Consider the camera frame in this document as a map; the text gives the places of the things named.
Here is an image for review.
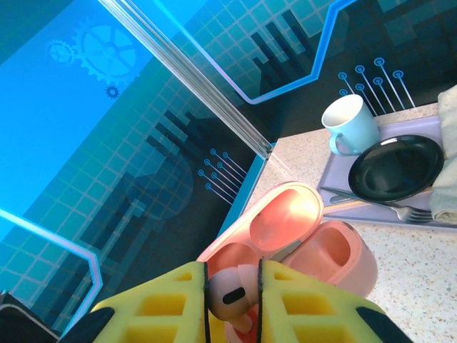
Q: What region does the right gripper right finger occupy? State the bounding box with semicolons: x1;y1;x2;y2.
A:
256;259;417;343

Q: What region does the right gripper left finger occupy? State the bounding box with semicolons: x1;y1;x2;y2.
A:
64;262;211;343

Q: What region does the pink earbud charging case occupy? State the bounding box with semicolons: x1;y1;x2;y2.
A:
196;181;379;343

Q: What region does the pink wireless earbud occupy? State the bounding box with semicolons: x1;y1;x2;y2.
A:
206;266;260;333

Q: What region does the metal knife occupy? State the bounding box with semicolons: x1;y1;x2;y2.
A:
328;192;361;205

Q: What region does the metal fork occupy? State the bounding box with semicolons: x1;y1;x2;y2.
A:
319;185;435;224

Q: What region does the black plate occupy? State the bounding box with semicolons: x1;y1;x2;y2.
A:
348;134;446;204

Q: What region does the light blue mug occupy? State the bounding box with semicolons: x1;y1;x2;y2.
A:
321;94;381;157

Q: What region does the lavender tray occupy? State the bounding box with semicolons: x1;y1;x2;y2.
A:
318;114;457;229

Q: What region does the beige folded cloth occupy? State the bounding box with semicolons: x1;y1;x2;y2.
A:
428;86;457;226

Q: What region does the aluminium frame post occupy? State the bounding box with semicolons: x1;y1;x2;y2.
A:
96;0;276;160

